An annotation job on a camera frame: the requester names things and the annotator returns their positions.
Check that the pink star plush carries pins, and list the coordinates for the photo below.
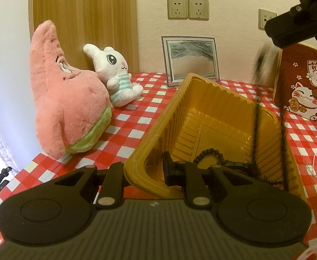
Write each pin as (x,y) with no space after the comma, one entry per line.
(66,100)

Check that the red cat-print box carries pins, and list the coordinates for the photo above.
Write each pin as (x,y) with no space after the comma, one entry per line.
(291,70)

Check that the beige wall socket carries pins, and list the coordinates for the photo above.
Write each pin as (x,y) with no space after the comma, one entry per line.
(177,9)
(267,19)
(198,9)

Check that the red checkered tablecloth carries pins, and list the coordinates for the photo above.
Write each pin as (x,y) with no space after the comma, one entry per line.
(136,113)

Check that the white bunny plush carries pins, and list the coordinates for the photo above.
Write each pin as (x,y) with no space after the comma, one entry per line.
(112,59)

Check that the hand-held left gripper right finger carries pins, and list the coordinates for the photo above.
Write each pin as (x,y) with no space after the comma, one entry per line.
(168,169)

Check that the wooden wall panel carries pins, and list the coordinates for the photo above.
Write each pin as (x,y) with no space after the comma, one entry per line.
(93,19)

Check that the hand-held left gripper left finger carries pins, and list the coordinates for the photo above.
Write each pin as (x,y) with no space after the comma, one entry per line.
(115,178)

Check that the sand art picture frame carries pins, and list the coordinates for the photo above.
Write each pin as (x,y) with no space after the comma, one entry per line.
(191,65)

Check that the yellow plastic tray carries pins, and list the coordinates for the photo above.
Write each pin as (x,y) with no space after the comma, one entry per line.
(215,119)

